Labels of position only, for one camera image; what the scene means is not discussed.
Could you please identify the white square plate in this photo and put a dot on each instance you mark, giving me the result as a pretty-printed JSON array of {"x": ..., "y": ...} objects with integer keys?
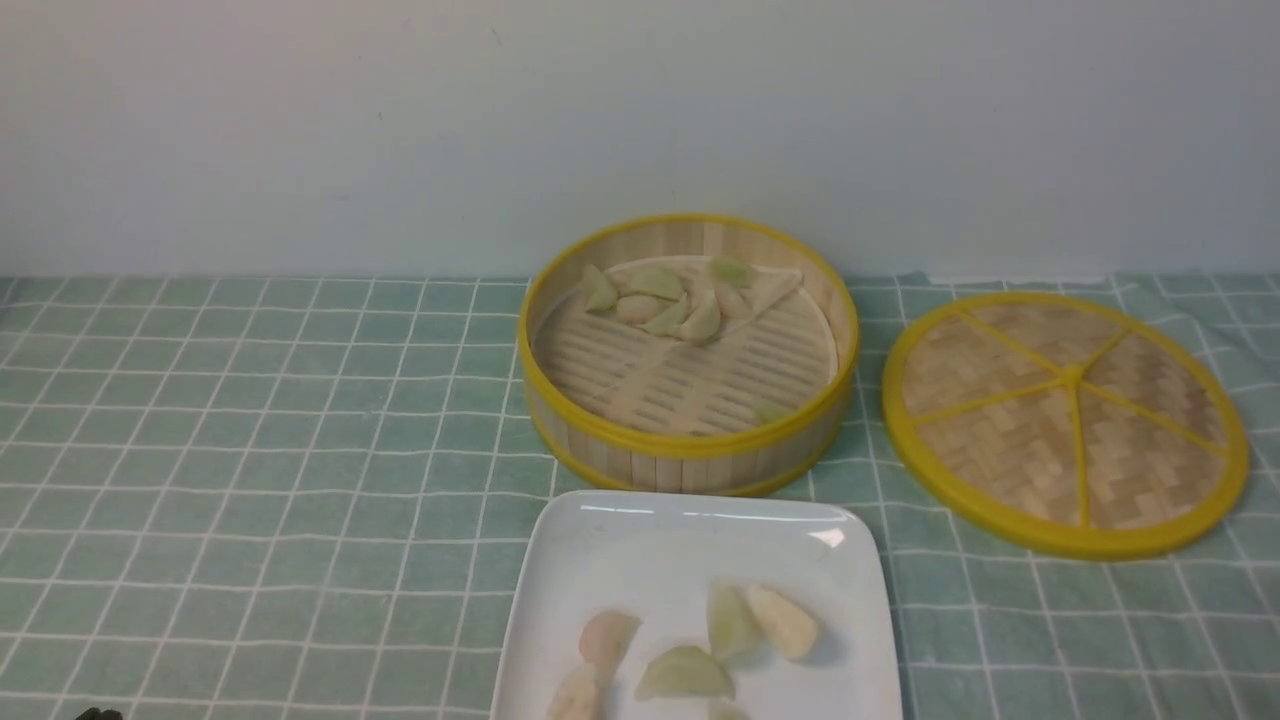
[{"x": 657, "y": 557}]

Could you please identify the pink dumpling on plate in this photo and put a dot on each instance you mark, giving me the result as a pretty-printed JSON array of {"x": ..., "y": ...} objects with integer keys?
[{"x": 605, "y": 639}]

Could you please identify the pale green dumpling on plate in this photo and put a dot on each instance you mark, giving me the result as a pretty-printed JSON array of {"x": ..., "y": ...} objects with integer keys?
[{"x": 732, "y": 630}]

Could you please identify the white dumpling on plate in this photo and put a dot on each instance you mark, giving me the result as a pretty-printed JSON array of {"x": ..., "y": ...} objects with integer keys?
[{"x": 787, "y": 626}]

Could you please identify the green dumpling on plate centre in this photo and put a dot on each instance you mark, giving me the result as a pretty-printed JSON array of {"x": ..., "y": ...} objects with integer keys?
[{"x": 685, "y": 671}]

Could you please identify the cream dumpling plate bottom left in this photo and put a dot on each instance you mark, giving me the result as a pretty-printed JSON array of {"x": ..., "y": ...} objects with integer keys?
[{"x": 580, "y": 695}]

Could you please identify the yellow rimmed bamboo steamer basket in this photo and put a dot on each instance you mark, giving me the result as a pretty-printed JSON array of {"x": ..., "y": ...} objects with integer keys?
[{"x": 754, "y": 462}]

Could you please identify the beige steamer liner cloth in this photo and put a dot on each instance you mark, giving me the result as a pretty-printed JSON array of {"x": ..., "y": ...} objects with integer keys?
[{"x": 774, "y": 343}]

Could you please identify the pink dumpling in steamer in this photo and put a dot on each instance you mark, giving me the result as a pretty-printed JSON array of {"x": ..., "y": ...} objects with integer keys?
[{"x": 638, "y": 309}]

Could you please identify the white dumpling in steamer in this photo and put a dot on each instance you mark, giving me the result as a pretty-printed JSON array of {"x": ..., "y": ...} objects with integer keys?
[{"x": 703, "y": 322}]

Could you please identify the green dumpling in steamer left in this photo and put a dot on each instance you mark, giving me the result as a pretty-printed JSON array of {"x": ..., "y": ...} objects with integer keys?
[{"x": 599, "y": 294}]

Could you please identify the pale green dumpling in steamer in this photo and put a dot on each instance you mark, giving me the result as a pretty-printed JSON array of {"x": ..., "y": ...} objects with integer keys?
[{"x": 655, "y": 281}]

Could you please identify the green dumpling steamer back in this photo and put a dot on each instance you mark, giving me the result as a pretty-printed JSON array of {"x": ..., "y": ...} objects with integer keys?
[{"x": 731, "y": 272}]

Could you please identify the green dumpling steamer front edge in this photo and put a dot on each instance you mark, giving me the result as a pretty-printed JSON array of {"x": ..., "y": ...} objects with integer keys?
[{"x": 766, "y": 412}]

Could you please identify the yellow rimmed woven steamer lid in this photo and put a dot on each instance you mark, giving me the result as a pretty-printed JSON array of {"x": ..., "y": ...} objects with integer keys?
[{"x": 1064, "y": 426}]

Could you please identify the dark object at bottom edge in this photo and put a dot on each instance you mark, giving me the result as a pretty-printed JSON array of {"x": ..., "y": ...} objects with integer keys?
[{"x": 97, "y": 713}]

